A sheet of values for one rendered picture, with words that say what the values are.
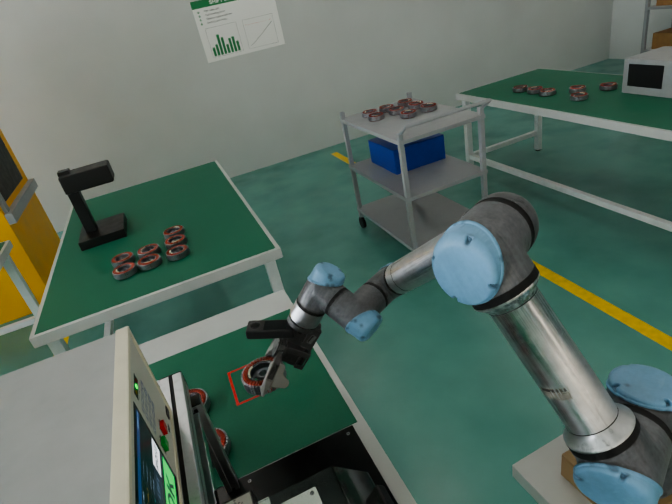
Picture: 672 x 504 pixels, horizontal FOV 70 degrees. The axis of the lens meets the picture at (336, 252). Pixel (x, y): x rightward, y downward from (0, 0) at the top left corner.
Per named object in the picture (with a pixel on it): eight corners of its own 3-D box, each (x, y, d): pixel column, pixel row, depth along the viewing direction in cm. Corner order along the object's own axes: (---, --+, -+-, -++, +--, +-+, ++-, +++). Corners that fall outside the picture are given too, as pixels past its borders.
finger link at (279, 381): (282, 405, 114) (296, 368, 115) (258, 397, 112) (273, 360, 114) (279, 402, 117) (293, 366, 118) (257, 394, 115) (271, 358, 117)
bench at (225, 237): (243, 241, 413) (216, 159, 378) (315, 367, 257) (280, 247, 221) (114, 287, 386) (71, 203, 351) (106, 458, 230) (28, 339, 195)
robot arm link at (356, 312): (396, 302, 107) (359, 273, 110) (367, 331, 100) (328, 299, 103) (386, 321, 112) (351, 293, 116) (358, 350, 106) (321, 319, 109)
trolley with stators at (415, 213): (421, 203, 410) (406, 82, 362) (498, 247, 325) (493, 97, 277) (359, 226, 396) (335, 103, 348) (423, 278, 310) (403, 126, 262)
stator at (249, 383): (288, 361, 127) (284, 350, 125) (285, 392, 117) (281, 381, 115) (247, 369, 127) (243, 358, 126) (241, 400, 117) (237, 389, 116)
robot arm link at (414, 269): (531, 160, 83) (375, 260, 121) (505, 184, 76) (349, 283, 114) (572, 213, 83) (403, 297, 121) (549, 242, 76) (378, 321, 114)
